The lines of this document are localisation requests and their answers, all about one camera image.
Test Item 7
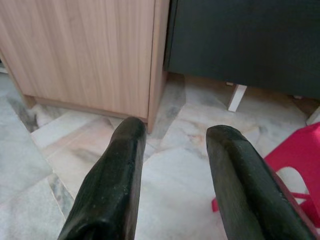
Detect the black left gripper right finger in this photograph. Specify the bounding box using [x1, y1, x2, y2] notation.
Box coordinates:
[206, 124, 316, 240]

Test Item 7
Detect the light wooden cabinet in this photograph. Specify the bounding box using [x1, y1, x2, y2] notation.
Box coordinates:
[0, 0, 171, 133]

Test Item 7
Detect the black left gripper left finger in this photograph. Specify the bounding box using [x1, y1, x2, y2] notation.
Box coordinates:
[57, 116, 147, 240]

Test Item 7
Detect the red plastic stool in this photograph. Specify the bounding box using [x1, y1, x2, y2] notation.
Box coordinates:
[211, 122, 320, 240]

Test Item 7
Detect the white cabinet leg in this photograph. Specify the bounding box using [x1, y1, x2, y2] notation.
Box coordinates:
[227, 84, 247, 112]

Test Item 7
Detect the low black cabinet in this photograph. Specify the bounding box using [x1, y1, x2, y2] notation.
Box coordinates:
[163, 0, 320, 100]

